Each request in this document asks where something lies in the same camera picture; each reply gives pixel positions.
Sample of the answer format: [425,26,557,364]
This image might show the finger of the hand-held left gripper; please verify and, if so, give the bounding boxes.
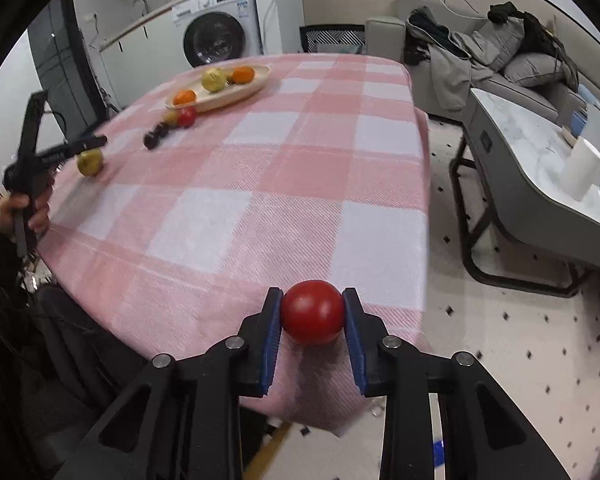
[34,134,108,166]

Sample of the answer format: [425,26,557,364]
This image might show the person's dark clothing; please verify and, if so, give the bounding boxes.
[0,240,181,480]

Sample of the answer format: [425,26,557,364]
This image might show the grey cushion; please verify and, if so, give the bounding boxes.
[502,52,566,88]
[472,17,526,68]

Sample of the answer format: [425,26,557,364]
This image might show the cream round plate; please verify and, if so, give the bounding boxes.
[165,64,272,113]

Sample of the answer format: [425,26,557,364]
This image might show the white paper roll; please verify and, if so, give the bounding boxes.
[560,136,600,201]

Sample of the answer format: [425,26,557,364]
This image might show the marble top coffee table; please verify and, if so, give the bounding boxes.
[450,87,600,298]

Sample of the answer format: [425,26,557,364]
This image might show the small yellow-green guava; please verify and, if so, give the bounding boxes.
[76,149,104,177]

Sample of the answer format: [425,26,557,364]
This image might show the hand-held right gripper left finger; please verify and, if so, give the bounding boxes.
[54,286,285,480]

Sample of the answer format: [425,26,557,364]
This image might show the pink checked tablecloth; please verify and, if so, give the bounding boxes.
[32,52,433,436]

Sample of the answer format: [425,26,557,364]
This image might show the person's left hand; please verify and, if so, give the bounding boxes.
[0,187,53,237]

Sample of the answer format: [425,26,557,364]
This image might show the black jacket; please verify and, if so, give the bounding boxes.
[489,2,578,91]

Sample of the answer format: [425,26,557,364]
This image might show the white washing machine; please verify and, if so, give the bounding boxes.
[171,0,265,68]

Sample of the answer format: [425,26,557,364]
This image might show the grey clothes pile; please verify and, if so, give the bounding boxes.
[405,7,496,113]

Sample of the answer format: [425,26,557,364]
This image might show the black glass door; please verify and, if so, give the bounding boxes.
[27,0,113,133]

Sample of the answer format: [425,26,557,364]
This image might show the white kitchen counter cabinets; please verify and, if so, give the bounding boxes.
[97,0,255,111]

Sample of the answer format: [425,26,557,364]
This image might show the grey sofa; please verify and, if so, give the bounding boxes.
[365,0,596,126]

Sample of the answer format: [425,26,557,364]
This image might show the large yellow-green guava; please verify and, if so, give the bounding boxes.
[201,67,228,93]

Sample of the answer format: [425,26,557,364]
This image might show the black patterned basket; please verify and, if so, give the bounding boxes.
[300,24,367,56]

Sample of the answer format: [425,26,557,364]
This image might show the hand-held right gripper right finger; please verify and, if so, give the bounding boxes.
[341,287,573,480]

